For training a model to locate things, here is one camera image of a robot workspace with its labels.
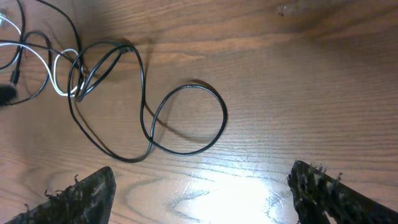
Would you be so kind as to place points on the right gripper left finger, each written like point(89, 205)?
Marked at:
point(89, 200)

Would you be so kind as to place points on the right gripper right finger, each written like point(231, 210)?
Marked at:
point(318, 197)

